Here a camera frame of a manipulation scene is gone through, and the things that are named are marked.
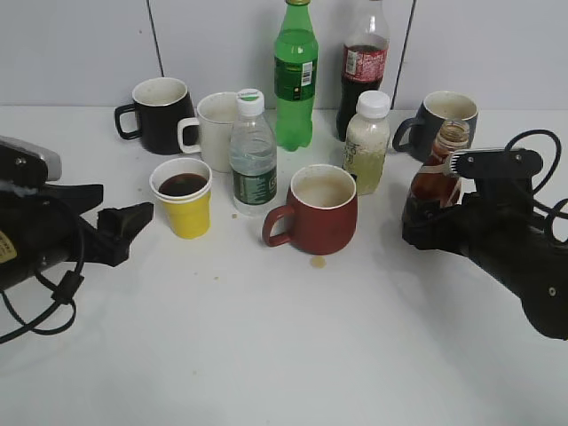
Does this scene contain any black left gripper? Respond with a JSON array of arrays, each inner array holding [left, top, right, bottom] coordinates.
[[37, 184, 154, 267]]

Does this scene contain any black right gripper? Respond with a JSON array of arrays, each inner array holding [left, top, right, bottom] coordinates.
[[402, 148, 543, 262]]

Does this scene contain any brown coffee bottle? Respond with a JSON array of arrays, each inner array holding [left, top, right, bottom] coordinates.
[[406, 120, 469, 208]]

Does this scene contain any yellow paper cup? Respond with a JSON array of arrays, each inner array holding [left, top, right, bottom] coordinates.
[[149, 157, 212, 239]]

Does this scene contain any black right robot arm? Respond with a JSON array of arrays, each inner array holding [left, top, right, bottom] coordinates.
[[402, 148, 567, 340]]

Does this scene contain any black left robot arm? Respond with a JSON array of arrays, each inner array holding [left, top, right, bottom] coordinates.
[[1, 184, 154, 290]]

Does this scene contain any dark blue ceramic mug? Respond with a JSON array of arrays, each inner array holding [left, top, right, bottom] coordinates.
[[392, 91, 478, 162]]

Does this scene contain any white cap juice bottle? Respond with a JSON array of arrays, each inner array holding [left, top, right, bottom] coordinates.
[[343, 90, 391, 196]]

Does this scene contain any black ceramic mug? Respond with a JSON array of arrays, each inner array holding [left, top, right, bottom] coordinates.
[[114, 77, 195, 155]]

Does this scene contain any red ceramic mug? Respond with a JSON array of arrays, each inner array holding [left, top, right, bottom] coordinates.
[[262, 164, 358, 256]]

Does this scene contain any white ceramic mug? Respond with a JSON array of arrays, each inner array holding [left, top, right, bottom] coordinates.
[[177, 91, 237, 173]]

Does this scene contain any clear water bottle green label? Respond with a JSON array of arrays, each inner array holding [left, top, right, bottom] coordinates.
[[229, 88, 277, 217]]

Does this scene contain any cola bottle red label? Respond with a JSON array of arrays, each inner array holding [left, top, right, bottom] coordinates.
[[336, 1, 390, 141]]

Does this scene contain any green soda bottle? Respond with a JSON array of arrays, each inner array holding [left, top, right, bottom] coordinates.
[[274, 1, 319, 152]]

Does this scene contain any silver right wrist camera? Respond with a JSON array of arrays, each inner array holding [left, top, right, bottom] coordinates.
[[425, 148, 511, 178]]

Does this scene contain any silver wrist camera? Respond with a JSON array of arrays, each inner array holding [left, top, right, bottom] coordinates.
[[425, 148, 511, 178], [1, 136, 62, 189]]

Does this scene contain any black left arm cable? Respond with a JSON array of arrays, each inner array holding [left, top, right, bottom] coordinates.
[[0, 212, 88, 345]]

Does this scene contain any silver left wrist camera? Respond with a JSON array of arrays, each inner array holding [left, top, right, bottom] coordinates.
[[1, 136, 62, 189]]

